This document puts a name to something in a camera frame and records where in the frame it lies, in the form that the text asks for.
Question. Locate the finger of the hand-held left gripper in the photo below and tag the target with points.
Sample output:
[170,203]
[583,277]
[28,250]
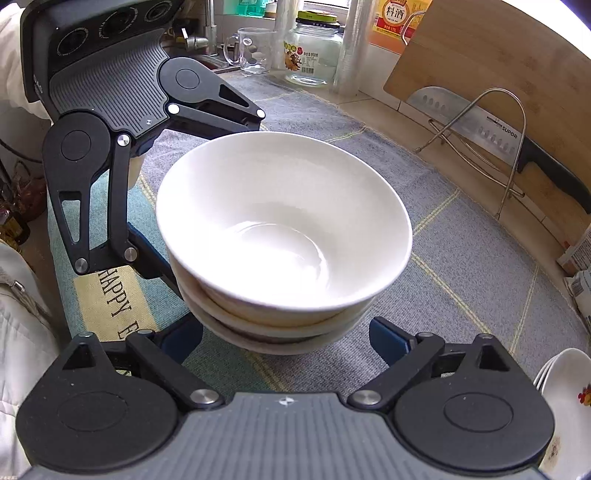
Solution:
[251,121]
[147,263]

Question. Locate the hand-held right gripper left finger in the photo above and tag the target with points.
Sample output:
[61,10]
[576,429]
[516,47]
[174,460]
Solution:
[184,341]

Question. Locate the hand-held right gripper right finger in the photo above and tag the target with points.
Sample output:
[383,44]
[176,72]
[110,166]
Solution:
[388,344]

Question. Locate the white bowl with pink flowers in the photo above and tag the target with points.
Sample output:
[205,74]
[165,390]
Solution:
[277,344]
[277,321]
[277,207]

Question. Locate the white plate with fruit print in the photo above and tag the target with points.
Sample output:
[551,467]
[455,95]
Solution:
[572,424]
[537,381]
[544,374]

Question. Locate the clear glass mug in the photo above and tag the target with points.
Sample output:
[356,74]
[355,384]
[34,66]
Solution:
[258,55]

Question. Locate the glass jar with green lid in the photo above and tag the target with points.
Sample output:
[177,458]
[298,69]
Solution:
[314,60]

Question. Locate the metal faucet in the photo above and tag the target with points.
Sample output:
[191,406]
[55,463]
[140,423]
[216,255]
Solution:
[210,27]

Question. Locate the grey checked cloth mat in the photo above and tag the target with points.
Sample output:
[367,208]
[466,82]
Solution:
[461,249]

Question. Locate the stack of clear plastic cups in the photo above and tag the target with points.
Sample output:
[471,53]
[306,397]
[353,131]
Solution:
[353,46]

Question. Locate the person's white jacket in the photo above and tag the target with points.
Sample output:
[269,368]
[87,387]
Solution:
[23,346]

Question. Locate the orange cooking wine jug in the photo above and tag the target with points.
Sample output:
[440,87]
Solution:
[392,27]

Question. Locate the white seasoning packet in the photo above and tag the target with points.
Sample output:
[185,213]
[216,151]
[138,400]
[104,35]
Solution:
[582,295]

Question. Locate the red and white packet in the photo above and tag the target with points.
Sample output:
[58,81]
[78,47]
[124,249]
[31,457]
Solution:
[579,254]

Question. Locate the bamboo cutting board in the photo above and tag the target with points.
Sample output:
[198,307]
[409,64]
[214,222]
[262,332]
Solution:
[485,55]

